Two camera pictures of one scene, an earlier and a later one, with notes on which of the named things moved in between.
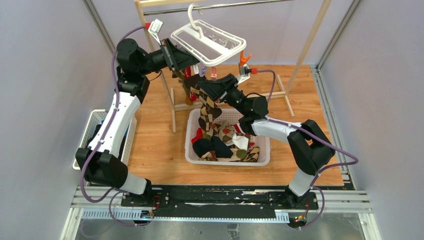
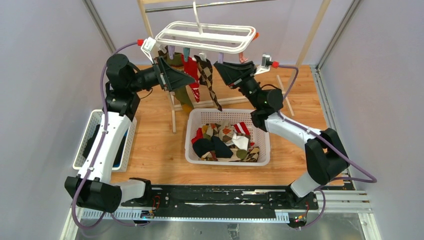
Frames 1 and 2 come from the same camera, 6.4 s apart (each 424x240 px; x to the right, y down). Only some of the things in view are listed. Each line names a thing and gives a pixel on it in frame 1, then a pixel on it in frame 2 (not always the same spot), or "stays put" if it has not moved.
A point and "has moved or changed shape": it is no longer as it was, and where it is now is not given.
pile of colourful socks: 225,142 stays put
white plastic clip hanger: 207,43 has moved or changed shape
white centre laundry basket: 232,115 stays put
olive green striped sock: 188,100 has moved or changed shape
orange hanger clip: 243,59 -> 256,36
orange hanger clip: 214,74 -> 242,59
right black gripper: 220,90 -> 234,74
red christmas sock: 187,75 has moved or changed shape
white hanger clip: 196,69 -> 203,56
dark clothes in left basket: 96,129 stays put
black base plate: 224,199 stays put
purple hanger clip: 202,69 -> 220,57
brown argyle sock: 209,110 -> 205,78
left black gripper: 179,59 -> 171,79
